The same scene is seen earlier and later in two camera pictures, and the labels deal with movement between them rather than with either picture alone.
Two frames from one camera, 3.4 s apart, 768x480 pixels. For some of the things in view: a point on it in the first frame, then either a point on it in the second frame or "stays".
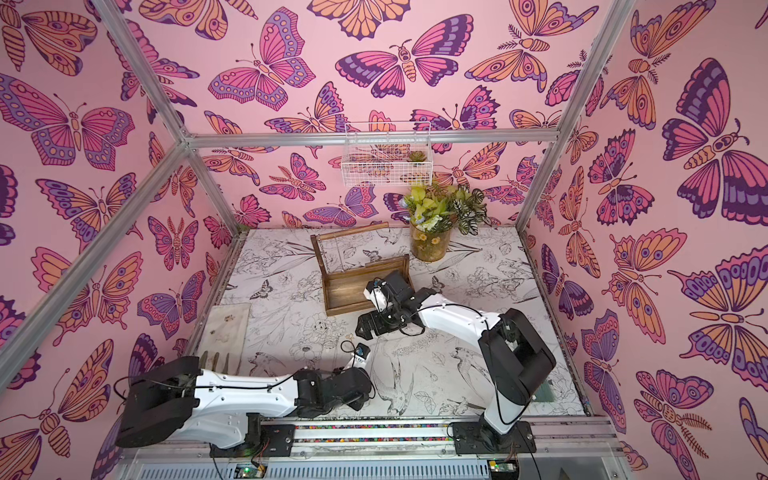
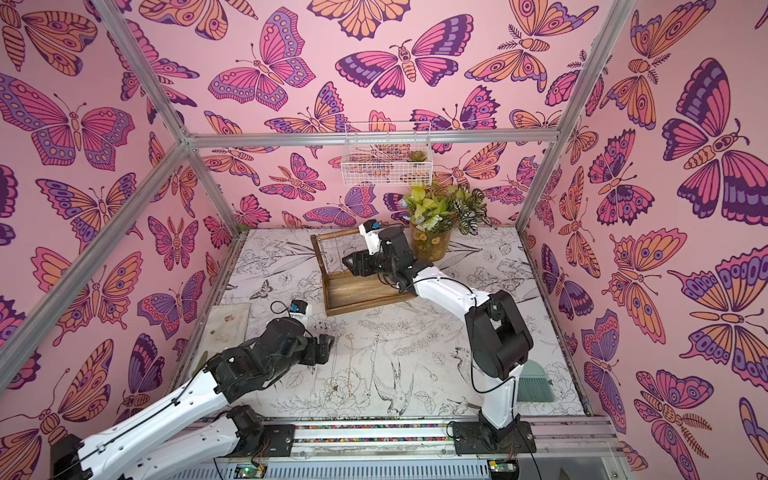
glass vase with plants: x=434 y=209 stays
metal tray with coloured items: x=388 y=449 stays
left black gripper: x=359 y=404 to x=313 y=357
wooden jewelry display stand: x=351 y=259 stays
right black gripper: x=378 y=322 to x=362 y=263
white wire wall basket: x=382 y=154 stays
